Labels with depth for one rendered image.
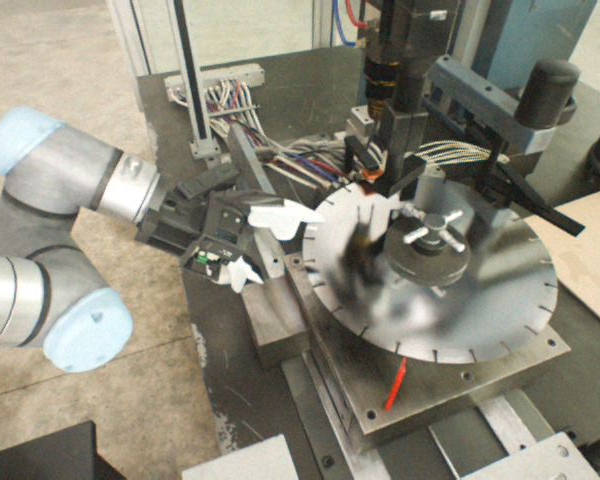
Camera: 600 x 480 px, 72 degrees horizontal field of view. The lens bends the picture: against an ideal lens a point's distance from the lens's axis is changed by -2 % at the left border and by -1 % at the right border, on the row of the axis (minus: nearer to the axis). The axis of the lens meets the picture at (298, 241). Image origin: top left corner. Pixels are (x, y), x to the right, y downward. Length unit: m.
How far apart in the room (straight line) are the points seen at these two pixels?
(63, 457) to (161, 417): 0.83
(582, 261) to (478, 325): 0.48
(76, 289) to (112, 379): 1.23
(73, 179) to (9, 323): 0.16
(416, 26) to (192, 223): 0.30
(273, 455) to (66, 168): 0.36
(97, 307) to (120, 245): 1.63
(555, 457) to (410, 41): 0.44
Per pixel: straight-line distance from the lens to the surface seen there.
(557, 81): 0.67
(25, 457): 0.74
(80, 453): 0.71
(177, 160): 1.10
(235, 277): 0.57
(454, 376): 0.60
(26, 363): 1.81
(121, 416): 1.56
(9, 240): 0.50
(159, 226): 0.49
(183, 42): 0.98
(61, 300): 0.40
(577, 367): 0.82
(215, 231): 0.47
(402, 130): 0.50
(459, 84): 0.80
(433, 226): 0.54
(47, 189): 0.49
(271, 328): 0.64
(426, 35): 0.45
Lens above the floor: 1.36
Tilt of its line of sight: 47 degrees down
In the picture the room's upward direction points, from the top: straight up
